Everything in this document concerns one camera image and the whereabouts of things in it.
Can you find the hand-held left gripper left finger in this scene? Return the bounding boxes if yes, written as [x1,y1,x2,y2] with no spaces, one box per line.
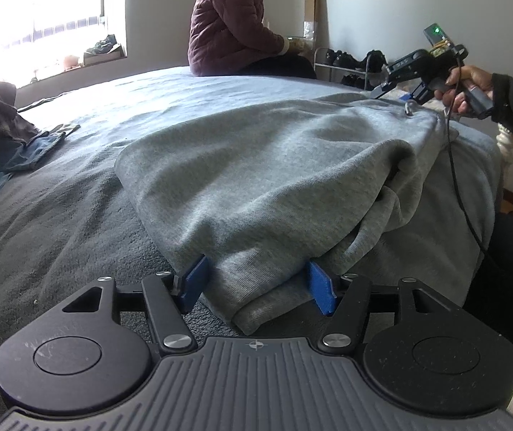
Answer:
[63,255,210,355]

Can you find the grey sweatpants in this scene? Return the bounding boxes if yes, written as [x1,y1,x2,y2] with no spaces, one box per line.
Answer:
[115,92,460,336]

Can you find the window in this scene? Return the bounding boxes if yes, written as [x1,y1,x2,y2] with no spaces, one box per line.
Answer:
[0,0,127,86]

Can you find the blue jeans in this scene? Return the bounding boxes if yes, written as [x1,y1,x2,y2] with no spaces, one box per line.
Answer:
[0,123,80,173]

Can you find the person's leg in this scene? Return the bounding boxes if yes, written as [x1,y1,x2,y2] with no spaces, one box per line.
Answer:
[463,209,513,371]

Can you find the person's right hand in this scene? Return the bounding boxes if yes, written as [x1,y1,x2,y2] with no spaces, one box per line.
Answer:
[434,65,495,117]

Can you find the cardboard sheet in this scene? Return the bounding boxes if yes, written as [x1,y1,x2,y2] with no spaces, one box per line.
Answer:
[301,0,328,50]

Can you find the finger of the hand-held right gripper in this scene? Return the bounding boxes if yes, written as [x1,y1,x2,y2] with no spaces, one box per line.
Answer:
[408,85,434,105]
[370,82,398,100]

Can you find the black shoe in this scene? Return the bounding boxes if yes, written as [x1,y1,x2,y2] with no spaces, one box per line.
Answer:
[325,49,352,67]
[363,50,388,73]

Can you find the grey bed blanket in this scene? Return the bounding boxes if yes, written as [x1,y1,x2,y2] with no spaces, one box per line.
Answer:
[0,65,504,414]

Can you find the dark sneaker pair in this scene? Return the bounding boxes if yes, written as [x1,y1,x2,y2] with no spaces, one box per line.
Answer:
[83,33,123,57]

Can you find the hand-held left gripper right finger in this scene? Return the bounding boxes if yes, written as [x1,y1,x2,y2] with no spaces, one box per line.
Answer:
[306,260,452,354]

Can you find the metal shoe rack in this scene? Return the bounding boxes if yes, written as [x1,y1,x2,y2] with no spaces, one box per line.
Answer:
[314,46,389,91]

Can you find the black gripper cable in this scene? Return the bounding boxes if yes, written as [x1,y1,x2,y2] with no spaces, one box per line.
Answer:
[444,51,511,288]

